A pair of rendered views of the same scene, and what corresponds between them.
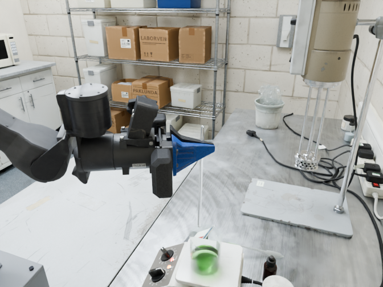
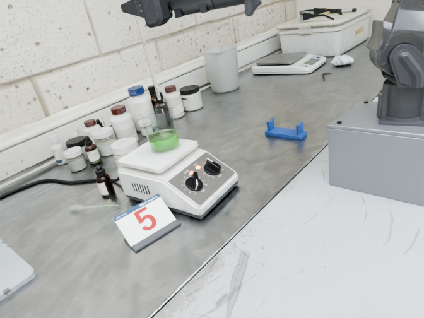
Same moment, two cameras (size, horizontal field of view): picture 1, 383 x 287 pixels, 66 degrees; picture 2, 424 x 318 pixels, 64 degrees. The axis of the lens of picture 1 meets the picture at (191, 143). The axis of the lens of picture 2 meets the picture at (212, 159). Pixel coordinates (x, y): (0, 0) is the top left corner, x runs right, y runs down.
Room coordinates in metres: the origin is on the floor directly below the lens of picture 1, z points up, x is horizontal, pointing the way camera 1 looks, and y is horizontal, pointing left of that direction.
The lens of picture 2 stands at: (0.95, 0.32, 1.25)
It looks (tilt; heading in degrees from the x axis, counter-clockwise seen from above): 26 degrees down; 206
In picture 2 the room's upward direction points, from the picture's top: 11 degrees counter-clockwise
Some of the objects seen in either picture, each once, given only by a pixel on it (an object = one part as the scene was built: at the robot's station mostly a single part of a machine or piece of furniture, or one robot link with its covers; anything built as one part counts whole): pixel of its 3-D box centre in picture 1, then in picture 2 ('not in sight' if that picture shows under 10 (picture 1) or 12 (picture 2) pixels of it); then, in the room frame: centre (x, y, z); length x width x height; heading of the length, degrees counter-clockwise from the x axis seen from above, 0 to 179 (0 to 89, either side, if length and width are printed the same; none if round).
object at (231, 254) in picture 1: (210, 262); (158, 153); (0.44, -0.04, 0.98); 0.12 x 0.12 x 0.01; 75
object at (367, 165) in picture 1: (368, 167); not in sight; (0.88, -0.60, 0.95); 0.07 x 0.04 x 0.02; 70
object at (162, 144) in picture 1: (164, 144); not in sight; (0.43, 0.04, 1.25); 0.09 x 0.02 x 0.04; 7
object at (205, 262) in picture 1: (204, 252); (162, 129); (0.43, -0.03, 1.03); 0.07 x 0.06 x 0.08; 158
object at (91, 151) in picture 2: not in sight; (91, 149); (0.34, -0.31, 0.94); 0.03 x 0.03 x 0.08
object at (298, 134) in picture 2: not in sight; (284, 128); (0.18, 0.16, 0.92); 0.10 x 0.03 x 0.04; 70
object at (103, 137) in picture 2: not in sight; (105, 141); (0.28, -0.31, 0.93); 0.06 x 0.06 x 0.07
